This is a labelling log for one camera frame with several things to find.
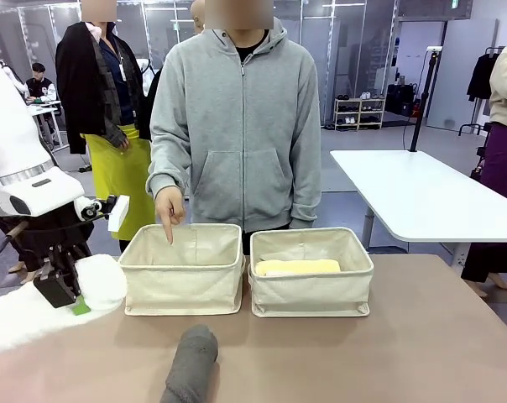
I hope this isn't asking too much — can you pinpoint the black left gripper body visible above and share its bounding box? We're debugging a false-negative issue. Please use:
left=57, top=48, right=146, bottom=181
left=26, top=208, right=94, bottom=258

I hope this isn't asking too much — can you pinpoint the white fluffy towel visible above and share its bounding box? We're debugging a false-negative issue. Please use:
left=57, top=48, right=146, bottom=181
left=0, top=254, right=128, bottom=356

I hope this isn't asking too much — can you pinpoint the yellow fluffy towel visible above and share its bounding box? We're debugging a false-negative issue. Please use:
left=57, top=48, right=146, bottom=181
left=254, top=259, right=342, bottom=278

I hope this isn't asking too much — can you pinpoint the person's left forearm grey sleeve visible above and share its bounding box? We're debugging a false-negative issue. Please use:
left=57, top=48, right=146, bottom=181
left=289, top=121, right=323, bottom=230

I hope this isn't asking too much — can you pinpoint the person's right forearm grey sleeve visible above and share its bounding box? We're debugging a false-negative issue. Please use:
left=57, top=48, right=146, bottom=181
left=146, top=121, right=192, bottom=199

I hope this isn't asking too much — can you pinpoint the person's right hand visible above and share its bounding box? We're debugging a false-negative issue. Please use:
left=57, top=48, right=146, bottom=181
left=154, top=188, right=187, bottom=247

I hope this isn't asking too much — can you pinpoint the white background desk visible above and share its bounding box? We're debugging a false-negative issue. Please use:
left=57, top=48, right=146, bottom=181
left=26, top=99, right=65, bottom=148

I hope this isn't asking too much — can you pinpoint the cream fabric basket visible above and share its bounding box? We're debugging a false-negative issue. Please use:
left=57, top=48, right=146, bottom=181
left=118, top=223, right=246, bottom=317
left=248, top=227, right=375, bottom=318

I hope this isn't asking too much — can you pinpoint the person in black jacket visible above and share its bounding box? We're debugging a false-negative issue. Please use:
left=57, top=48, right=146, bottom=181
left=55, top=0, right=157, bottom=254

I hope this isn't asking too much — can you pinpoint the seated person in varsity jacket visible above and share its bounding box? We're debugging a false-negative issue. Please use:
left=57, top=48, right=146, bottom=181
left=24, top=61, right=60, bottom=104

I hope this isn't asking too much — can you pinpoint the grey rolled towel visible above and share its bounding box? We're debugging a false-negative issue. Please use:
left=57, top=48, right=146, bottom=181
left=159, top=323, right=219, bottom=403

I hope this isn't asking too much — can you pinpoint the person in grey hoodie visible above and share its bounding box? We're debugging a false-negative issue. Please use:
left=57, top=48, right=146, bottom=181
left=146, top=16, right=323, bottom=234

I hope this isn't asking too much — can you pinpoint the wooden shoe rack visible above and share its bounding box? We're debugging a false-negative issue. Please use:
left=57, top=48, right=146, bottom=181
left=332, top=96, right=387, bottom=132

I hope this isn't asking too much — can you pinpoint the black cases stack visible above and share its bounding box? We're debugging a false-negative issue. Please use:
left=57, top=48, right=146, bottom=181
left=384, top=82, right=418, bottom=117

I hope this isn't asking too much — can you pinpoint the white table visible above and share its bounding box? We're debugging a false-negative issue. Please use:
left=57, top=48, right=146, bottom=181
left=329, top=149, right=507, bottom=266

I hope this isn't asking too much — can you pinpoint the person in beige top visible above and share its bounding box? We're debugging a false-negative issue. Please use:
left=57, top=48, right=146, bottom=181
left=460, top=6, right=507, bottom=300

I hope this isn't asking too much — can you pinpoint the black hanging garment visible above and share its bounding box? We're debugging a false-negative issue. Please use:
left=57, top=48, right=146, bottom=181
left=466, top=45, right=505, bottom=102

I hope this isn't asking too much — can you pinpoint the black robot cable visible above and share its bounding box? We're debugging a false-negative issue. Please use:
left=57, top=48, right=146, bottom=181
left=0, top=212, right=112, bottom=270

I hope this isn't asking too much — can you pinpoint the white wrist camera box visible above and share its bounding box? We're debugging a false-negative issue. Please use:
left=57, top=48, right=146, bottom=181
left=107, top=194, right=131, bottom=233

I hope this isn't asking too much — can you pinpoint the black camera stand pole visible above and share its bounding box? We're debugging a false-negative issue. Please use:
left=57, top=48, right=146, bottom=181
left=408, top=45, right=442, bottom=153

